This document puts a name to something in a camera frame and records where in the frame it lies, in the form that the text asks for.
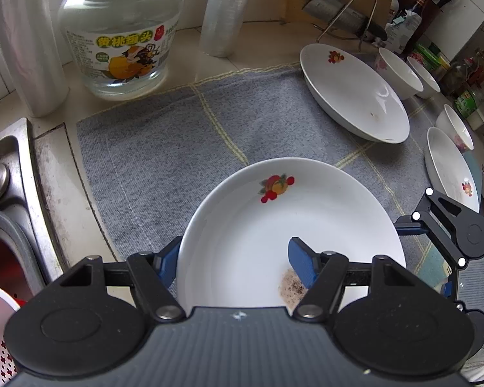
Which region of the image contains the white fruit-print plate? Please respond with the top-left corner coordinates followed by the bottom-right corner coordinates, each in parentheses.
top-left (423, 127), bottom-right (481, 213)
top-left (299, 43), bottom-right (411, 144)
top-left (176, 158), bottom-right (407, 308)

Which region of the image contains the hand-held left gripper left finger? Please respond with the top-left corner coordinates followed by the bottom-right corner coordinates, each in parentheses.
top-left (60, 236), bottom-right (186, 322)

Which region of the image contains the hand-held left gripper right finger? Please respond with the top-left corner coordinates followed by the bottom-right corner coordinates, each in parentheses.
top-left (288, 237), bottom-right (418, 323)

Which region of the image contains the red plastic basin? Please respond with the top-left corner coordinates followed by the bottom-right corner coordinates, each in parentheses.
top-left (0, 234), bottom-right (45, 307)

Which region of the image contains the black-handled kitchen knife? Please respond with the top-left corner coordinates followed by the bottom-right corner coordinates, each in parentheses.
top-left (302, 0), bottom-right (388, 42)

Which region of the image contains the metal wire rack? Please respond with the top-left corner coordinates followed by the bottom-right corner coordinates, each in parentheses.
top-left (317, 0), bottom-right (379, 53)

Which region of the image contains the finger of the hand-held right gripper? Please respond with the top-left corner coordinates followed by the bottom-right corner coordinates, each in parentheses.
top-left (395, 187), bottom-right (467, 269)

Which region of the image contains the grey checked dish cloth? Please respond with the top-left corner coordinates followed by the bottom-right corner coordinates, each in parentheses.
top-left (76, 62), bottom-right (484, 283)

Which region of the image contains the clear glass jar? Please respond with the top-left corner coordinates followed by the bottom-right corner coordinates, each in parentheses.
top-left (57, 0), bottom-right (185, 98)

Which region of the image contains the stainless steel sink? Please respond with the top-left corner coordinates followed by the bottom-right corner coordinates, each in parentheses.
top-left (0, 117), bottom-right (67, 287)

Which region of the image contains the white flower-print bowl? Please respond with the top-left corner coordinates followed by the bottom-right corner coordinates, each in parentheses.
top-left (373, 47), bottom-right (424, 101)
top-left (407, 56), bottom-right (441, 99)
top-left (435, 104), bottom-right (475, 153)

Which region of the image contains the clear plastic wrap roll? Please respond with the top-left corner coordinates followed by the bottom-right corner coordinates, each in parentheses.
top-left (0, 0), bottom-right (70, 118)
top-left (199, 0), bottom-right (259, 58)

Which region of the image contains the dark sauce bottle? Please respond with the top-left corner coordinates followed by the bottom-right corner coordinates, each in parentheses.
top-left (399, 0), bottom-right (434, 53)

